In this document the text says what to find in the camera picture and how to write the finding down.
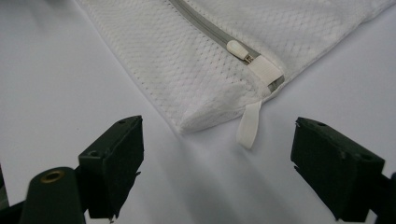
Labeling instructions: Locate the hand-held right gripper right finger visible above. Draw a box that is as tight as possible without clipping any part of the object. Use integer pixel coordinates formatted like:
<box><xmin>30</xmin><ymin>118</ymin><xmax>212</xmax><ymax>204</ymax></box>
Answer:
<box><xmin>290</xmin><ymin>117</ymin><xmax>386</xmax><ymax>223</ymax></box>

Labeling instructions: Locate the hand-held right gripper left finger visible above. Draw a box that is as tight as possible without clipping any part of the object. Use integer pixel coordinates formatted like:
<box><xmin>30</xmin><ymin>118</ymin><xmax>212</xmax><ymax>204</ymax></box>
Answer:
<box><xmin>78</xmin><ymin>115</ymin><xmax>145</xmax><ymax>220</ymax></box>

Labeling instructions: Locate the white mesh laundry bag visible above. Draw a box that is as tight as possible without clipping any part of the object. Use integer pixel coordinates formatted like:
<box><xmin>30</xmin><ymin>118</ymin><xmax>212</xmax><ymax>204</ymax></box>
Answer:
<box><xmin>76</xmin><ymin>0</ymin><xmax>396</xmax><ymax>150</ymax></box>

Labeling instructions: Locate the white table mat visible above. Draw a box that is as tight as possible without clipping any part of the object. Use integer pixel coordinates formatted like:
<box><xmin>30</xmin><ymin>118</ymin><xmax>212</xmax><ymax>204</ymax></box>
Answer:
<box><xmin>0</xmin><ymin>0</ymin><xmax>396</xmax><ymax>224</ymax></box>

